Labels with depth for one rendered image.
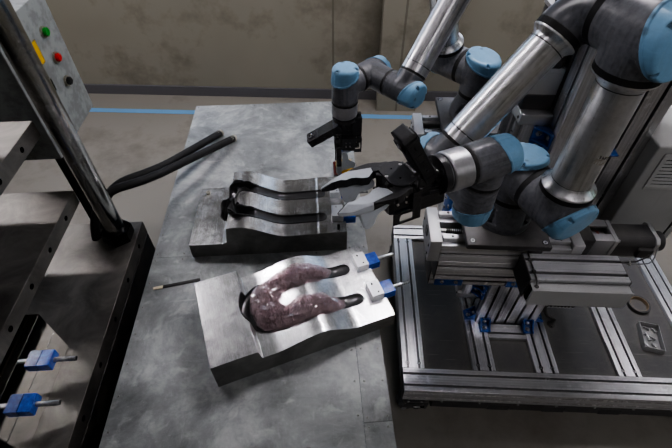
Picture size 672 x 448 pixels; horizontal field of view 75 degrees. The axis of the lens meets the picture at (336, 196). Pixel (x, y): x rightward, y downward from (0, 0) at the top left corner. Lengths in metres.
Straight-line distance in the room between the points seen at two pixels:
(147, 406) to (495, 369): 1.29
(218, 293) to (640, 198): 1.24
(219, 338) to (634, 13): 1.09
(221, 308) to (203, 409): 0.25
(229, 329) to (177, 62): 2.82
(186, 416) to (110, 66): 3.16
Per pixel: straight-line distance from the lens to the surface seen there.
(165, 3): 3.57
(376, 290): 1.28
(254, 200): 1.46
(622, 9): 0.90
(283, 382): 1.25
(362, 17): 3.35
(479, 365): 1.97
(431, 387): 1.89
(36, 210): 1.51
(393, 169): 0.74
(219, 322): 1.23
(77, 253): 1.70
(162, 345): 1.37
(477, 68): 1.53
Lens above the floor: 1.95
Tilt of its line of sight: 45 degrees down
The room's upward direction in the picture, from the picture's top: straight up
